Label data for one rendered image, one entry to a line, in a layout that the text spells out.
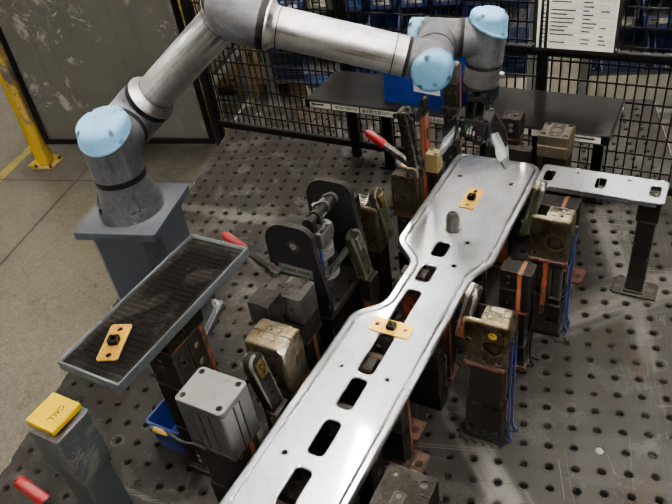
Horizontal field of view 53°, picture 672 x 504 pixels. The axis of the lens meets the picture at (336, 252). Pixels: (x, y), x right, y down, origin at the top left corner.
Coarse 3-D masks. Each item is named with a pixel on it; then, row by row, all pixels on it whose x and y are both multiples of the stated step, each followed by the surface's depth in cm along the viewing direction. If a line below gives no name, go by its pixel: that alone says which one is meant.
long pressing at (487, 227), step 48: (432, 192) 166; (528, 192) 162; (432, 240) 151; (480, 240) 149; (432, 288) 139; (336, 336) 131; (432, 336) 129; (336, 384) 122; (384, 384) 121; (288, 432) 115; (384, 432) 113; (240, 480) 108; (288, 480) 108; (336, 480) 107
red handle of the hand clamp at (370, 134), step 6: (366, 132) 164; (372, 132) 164; (372, 138) 164; (378, 138) 164; (378, 144) 164; (384, 144) 164; (390, 150) 164; (396, 150) 164; (396, 156) 164; (402, 156) 164; (402, 162) 164
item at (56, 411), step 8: (48, 400) 106; (56, 400) 105; (64, 400) 105; (72, 400) 105; (40, 408) 104; (48, 408) 104; (56, 408) 104; (64, 408) 104; (72, 408) 104; (80, 408) 105; (32, 416) 103; (40, 416) 103; (48, 416) 103; (56, 416) 103; (64, 416) 103; (72, 416) 104; (32, 424) 102; (40, 424) 102; (48, 424) 102; (56, 424) 102; (64, 424) 102; (48, 432) 101; (56, 432) 101
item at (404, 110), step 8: (400, 112) 155; (408, 112) 156; (416, 112) 154; (400, 120) 156; (408, 120) 158; (416, 120) 155; (400, 128) 157; (408, 128) 157; (408, 136) 158; (416, 136) 161; (408, 144) 159; (416, 144) 162; (408, 152) 160; (416, 152) 163; (408, 160) 162; (416, 160) 164; (416, 168) 162
